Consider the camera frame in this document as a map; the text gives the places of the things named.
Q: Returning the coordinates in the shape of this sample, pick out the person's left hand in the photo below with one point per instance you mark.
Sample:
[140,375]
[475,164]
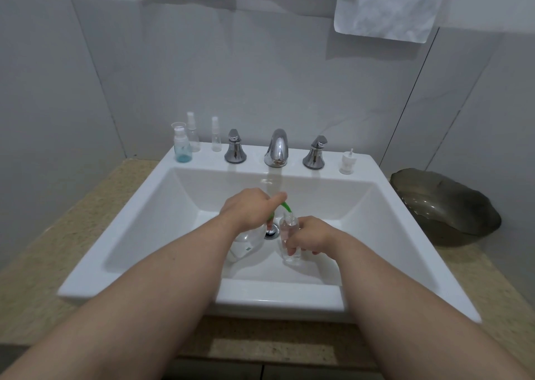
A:
[246,206]

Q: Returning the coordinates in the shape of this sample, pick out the white towel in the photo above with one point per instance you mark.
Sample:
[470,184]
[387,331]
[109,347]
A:
[388,8]

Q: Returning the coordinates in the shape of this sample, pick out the chrome faucet spout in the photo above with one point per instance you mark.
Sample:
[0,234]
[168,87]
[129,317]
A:
[277,148]

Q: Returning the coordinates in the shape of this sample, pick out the white pump cap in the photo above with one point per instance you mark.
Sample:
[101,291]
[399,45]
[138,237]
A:
[347,162]

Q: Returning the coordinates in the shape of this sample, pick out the dark glass bowl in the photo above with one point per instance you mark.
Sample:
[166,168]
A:
[447,206]

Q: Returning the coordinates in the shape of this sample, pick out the clear container with green label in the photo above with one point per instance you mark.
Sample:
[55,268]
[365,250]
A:
[246,248]

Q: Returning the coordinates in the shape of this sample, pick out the chrome sink drain stopper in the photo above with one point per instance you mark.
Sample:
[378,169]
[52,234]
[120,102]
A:
[272,233]

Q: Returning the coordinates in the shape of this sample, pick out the person's left forearm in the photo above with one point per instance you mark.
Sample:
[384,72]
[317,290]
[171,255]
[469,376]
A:
[138,296]

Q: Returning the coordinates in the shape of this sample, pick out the person's right hand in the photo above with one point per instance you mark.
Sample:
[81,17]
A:
[313,233]

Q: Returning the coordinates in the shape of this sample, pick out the person's right fingers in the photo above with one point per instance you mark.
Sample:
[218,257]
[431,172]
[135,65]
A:
[301,247]

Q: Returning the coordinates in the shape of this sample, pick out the small clear plastic bottle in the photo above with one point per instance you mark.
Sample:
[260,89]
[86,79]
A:
[288,231]

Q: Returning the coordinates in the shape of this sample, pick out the white ceramic sink basin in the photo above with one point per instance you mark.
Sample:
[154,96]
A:
[175,208]

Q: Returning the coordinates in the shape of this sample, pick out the pump bottle with blue liquid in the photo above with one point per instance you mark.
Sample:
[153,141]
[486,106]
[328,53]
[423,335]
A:
[182,146]

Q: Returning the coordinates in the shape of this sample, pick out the green bottle brush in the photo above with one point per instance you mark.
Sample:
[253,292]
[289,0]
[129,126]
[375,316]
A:
[285,207]

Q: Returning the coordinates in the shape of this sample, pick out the slim clear spray bottle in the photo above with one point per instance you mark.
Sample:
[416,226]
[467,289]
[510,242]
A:
[216,137]

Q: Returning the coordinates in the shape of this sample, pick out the person's right forearm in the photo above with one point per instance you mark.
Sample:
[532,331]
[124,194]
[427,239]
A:
[409,308]

